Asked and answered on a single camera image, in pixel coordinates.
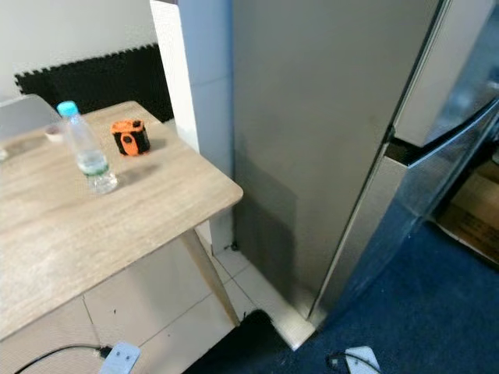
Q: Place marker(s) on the grey fridge main door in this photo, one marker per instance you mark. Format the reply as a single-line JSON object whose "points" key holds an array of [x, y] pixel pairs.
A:
{"points": [[398, 210]]}

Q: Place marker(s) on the grey steel fridge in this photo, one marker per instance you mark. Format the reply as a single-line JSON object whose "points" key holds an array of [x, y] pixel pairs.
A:
{"points": [[312, 140]]}

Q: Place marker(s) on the grey fridge freezer door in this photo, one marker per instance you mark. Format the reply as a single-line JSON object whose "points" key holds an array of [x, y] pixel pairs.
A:
{"points": [[444, 70]]}

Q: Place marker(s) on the white chair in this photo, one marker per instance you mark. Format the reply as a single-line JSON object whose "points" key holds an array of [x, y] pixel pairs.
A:
{"points": [[23, 117]]}

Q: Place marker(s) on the small white cup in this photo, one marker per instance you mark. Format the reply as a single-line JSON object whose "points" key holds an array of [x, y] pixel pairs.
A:
{"points": [[53, 132]]}

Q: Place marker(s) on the light wooden table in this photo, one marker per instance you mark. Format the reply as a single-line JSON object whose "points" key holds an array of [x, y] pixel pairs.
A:
{"points": [[78, 234]]}

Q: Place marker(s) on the clear bottle blue cap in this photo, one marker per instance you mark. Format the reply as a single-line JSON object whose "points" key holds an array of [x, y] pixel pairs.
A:
{"points": [[93, 164]]}

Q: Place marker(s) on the black foam mat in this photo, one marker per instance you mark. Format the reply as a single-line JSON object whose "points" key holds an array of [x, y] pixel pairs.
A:
{"points": [[101, 82]]}

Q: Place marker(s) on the dark carpet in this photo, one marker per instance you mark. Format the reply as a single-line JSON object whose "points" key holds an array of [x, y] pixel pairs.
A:
{"points": [[437, 327]]}

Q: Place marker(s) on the low brown cardboard box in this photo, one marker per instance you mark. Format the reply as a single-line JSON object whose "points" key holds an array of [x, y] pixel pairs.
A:
{"points": [[475, 206]]}

